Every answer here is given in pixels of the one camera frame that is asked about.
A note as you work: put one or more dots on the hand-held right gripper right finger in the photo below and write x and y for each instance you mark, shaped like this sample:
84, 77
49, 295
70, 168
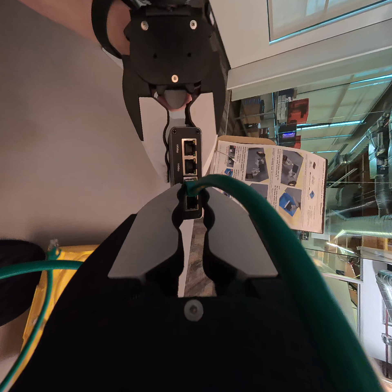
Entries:
232, 245

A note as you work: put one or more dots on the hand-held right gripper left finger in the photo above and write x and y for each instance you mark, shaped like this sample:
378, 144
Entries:
144, 245

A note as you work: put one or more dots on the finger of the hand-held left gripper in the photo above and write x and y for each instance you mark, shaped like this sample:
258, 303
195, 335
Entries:
153, 131
208, 122

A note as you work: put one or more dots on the black ethernet switch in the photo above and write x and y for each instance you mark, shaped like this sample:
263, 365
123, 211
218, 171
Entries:
177, 159

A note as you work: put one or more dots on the yellow plastic bin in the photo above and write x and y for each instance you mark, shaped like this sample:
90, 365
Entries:
59, 291

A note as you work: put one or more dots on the person's left hand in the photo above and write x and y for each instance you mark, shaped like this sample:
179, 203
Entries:
70, 15

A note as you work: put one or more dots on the instruction sheet on wooden board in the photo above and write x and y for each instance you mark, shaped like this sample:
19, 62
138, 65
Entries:
291, 190

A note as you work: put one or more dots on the small lit screen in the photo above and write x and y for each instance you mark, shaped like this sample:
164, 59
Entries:
289, 136

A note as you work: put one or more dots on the red box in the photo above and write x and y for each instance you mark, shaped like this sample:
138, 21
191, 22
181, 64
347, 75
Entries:
298, 110

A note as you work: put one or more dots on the round silver air duct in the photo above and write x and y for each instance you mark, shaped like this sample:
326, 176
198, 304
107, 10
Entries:
385, 294

